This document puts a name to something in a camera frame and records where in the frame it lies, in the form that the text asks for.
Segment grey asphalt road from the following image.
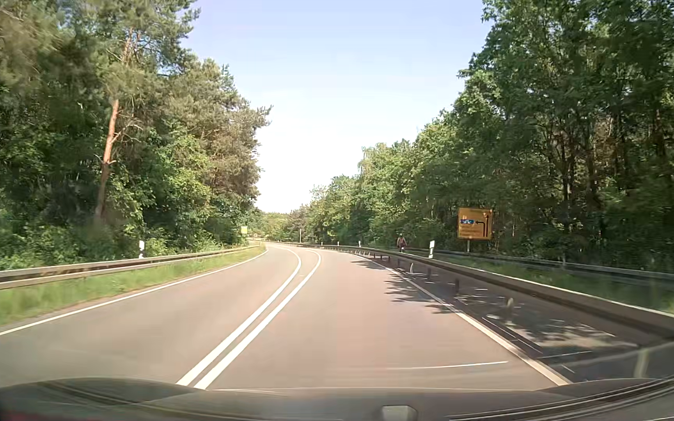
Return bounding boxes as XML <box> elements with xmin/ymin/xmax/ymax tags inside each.
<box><xmin>0</xmin><ymin>243</ymin><xmax>674</xmax><ymax>391</ymax></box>

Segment road markings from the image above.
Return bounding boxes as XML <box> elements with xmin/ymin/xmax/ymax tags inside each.
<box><xmin>0</xmin><ymin>244</ymin><xmax>572</xmax><ymax>390</ymax></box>

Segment car's own bonnet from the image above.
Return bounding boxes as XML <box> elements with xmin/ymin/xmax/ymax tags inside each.
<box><xmin>0</xmin><ymin>364</ymin><xmax>674</xmax><ymax>421</ymax></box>

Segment wood of green trees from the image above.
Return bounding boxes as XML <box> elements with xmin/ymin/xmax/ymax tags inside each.
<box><xmin>0</xmin><ymin>0</ymin><xmax>272</xmax><ymax>274</ymax></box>
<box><xmin>255</xmin><ymin>0</ymin><xmax>674</xmax><ymax>278</ymax></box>

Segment grass verge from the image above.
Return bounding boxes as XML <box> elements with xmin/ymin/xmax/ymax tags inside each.
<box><xmin>438</xmin><ymin>255</ymin><xmax>674</xmax><ymax>322</ymax></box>
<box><xmin>0</xmin><ymin>246</ymin><xmax>266</xmax><ymax>335</ymax></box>

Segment grey metal guard rail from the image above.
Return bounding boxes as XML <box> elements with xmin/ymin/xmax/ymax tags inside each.
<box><xmin>267</xmin><ymin>241</ymin><xmax>674</xmax><ymax>340</ymax></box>
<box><xmin>405</xmin><ymin>248</ymin><xmax>674</xmax><ymax>288</ymax></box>
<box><xmin>0</xmin><ymin>244</ymin><xmax>262</xmax><ymax>297</ymax></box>

